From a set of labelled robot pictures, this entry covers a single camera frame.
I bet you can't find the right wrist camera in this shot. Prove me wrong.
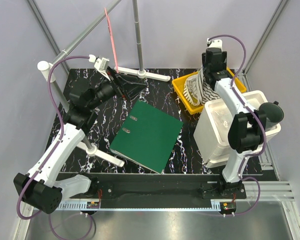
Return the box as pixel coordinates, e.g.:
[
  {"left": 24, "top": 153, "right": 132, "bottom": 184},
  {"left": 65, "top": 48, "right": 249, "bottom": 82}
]
[{"left": 206, "top": 38, "right": 223, "bottom": 51}]

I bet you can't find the dark green mug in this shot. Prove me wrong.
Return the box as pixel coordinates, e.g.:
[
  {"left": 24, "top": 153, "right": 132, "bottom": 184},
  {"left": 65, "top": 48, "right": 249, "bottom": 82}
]
[{"left": 259, "top": 101, "right": 284, "bottom": 131}]

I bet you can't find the grey metal clothes rack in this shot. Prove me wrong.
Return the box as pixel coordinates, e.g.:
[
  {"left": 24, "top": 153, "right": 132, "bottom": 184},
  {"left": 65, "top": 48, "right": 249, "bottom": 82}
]
[{"left": 37, "top": 0, "right": 171, "bottom": 168}]

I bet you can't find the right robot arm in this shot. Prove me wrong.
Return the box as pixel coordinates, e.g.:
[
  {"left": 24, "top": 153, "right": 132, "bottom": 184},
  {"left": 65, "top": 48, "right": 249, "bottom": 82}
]
[{"left": 202, "top": 47, "right": 267, "bottom": 199}]

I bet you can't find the striped black white tank top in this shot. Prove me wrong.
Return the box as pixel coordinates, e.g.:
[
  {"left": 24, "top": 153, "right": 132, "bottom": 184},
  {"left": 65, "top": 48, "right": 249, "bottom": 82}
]
[{"left": 183, "top": 67, "right": 221, "bottom": 107}]

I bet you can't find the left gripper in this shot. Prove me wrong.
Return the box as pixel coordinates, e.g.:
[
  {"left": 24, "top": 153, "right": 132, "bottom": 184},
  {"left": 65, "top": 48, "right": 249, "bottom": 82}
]
[{"left": 87, "top": 66, "right": 147, "bottom": 110}]

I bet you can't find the pink wire hanger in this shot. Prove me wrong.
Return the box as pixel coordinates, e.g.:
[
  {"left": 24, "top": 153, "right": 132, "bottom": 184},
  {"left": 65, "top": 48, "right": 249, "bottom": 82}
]
[{"left": 104, "top": 7, "right": 119, "bottom": 73}]

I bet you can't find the white foam box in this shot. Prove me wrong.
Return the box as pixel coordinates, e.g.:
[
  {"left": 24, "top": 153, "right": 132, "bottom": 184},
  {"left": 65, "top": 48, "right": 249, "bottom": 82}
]
[{"left": 193, "top": 90, "right": 282, "bottom": 169}]

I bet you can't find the yellow plastic tray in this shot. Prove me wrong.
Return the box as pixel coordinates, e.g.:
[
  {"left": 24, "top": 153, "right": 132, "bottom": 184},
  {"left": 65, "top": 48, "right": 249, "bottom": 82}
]
[{"left": 172, "top": 67, "right": 247, "bottom": 115}]

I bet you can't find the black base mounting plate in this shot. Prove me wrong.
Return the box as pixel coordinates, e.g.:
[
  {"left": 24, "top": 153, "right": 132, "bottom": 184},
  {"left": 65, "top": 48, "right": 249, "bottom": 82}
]
[{"left": 57, "top": 172, "right": 247, "bottom": 210}]

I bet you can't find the green ring binder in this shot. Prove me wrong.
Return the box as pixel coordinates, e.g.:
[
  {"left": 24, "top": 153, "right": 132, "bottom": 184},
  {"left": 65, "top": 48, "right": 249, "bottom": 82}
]
[{"left": 109, "top": 100, "right": 183, "bottom": 174}]

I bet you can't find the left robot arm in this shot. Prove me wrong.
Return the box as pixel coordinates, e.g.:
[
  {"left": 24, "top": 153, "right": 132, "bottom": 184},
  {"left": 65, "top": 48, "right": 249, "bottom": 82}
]
[{"left": 13, "top": 67, "right": 147, "bottom": 220}]

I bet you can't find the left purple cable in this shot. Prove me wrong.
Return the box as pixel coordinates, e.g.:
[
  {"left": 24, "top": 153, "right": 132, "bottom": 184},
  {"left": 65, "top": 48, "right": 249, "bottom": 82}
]
[{"left": 16, "top": 55, "right": 97, "bottom": 240}]

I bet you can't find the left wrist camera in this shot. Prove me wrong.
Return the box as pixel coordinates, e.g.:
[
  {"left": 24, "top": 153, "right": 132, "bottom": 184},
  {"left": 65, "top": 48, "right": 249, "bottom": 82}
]
[{"left": 88, "top": 54, "right": 110, "bottom": 80}]

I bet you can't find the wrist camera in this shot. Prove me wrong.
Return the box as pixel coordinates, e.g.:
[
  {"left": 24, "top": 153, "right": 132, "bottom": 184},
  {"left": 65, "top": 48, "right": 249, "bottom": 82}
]
[
  {"left": 206, "top": 38, "right": 223, "bottom": 51},
  {"left": 88, "top": 54, "right": 110, "bottom": 80}
]

